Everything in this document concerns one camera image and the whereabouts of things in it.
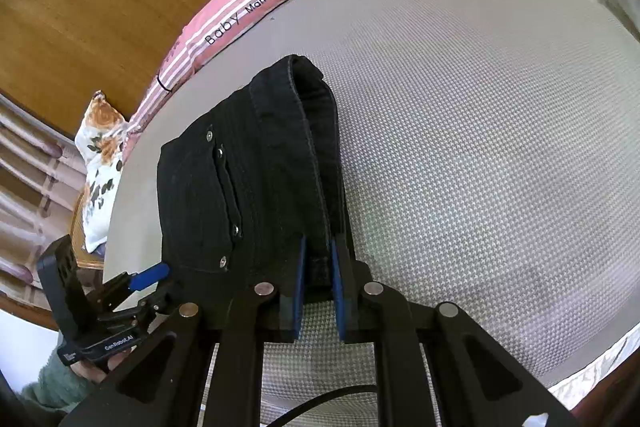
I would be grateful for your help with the pink striped curtain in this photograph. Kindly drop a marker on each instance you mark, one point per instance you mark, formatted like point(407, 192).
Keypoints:
point(30, 187)

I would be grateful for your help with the black pants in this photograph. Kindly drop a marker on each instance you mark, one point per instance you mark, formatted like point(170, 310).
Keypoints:
point(280, 157)

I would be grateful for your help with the grey woven bed mat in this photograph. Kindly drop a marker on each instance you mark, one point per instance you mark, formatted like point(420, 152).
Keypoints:
point(475, 132)

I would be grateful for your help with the wooden headboard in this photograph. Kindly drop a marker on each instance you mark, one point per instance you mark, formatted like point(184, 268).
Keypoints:
point(100, 7)

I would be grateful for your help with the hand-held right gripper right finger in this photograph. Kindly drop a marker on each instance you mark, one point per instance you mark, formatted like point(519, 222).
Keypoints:
point(339, 287)

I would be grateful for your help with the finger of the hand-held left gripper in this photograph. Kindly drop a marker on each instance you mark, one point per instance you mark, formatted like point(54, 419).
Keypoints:
point(157, 304)
point(150, 276)

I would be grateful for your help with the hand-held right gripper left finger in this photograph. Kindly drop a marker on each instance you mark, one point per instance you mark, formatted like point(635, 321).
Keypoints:
point(301, 287)

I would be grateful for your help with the floral pillow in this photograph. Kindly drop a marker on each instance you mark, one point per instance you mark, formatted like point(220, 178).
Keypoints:
point(100, 142)

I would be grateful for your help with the person's left forearm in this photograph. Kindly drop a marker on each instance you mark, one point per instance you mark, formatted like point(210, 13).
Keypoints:
point(55, 387)

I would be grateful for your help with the person's left hand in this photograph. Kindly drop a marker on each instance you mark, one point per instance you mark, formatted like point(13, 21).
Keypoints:
point(95, 372)

